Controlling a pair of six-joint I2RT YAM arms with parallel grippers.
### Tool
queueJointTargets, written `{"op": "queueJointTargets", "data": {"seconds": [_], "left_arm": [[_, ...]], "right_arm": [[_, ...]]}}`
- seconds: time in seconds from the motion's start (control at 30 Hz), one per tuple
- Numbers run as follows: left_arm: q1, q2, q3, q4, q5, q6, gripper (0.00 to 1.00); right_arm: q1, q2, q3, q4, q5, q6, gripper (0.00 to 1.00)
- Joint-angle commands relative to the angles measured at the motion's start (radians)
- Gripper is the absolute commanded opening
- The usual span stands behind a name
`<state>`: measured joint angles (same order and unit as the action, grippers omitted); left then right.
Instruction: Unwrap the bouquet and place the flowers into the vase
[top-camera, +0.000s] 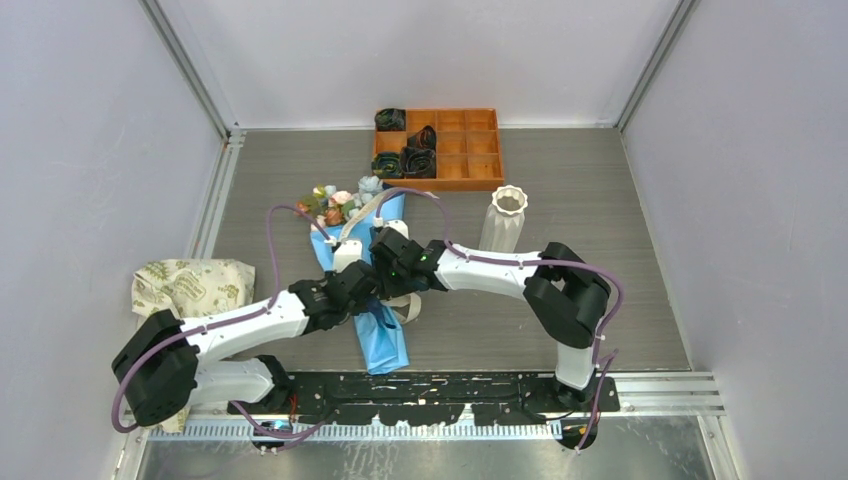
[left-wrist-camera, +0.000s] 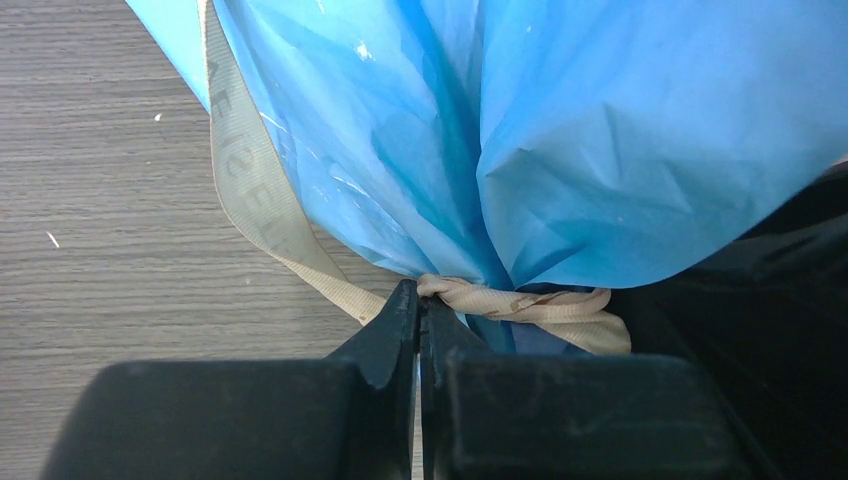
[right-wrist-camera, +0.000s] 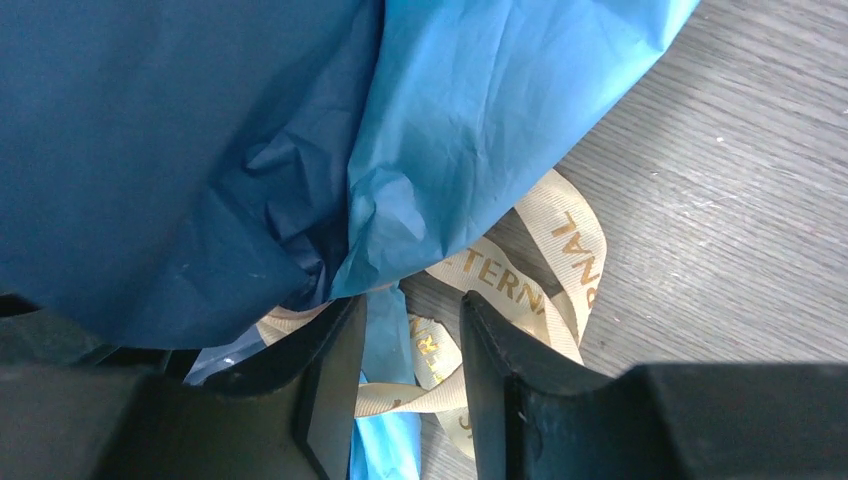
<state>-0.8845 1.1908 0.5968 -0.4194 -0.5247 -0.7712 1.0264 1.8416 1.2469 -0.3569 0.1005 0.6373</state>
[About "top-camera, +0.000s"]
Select beige ribbon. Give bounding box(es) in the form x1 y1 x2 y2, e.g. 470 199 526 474
333 187 438 325

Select blue paper flower bouquet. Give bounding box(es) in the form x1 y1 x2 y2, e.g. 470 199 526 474
296 176 409 375

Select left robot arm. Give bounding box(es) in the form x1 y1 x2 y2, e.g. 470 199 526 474
111 260 380 433

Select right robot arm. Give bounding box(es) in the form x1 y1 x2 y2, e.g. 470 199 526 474
369 226 611 411

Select white ribbed vase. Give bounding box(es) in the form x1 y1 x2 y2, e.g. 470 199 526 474
479 185 529 253

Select dark rolled fabric bottom-left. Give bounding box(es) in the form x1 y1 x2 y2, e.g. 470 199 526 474
371 151 404 179

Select dark rolled fabric large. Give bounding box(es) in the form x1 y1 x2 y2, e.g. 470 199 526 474
400 146 437 179

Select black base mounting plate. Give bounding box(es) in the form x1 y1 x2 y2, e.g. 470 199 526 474
242 371 620 427

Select dark rolled fabric middle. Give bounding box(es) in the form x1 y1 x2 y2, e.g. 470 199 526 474
407 125 438 150

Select orange compartment tray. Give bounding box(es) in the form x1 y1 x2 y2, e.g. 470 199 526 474
372 108 504 191

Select floral patterned cloth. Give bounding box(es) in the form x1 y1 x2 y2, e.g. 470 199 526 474
131 258 257 435

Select dark rolled fabric top-left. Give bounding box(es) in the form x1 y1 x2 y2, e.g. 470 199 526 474
374 108 407 132

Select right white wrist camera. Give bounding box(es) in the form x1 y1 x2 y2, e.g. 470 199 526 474
370 217 410 239

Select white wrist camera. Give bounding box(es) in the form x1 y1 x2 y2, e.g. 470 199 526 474
370 217 410 239
324 237 363 273

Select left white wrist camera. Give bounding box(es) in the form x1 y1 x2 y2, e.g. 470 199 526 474
324 237 363 273

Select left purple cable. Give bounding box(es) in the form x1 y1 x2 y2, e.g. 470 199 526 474
109 203 346 453

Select purple cable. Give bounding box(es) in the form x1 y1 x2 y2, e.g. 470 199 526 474
374 186 626 452
109 203 346 453

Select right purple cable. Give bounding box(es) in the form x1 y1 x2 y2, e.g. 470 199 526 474
374 186 626 452

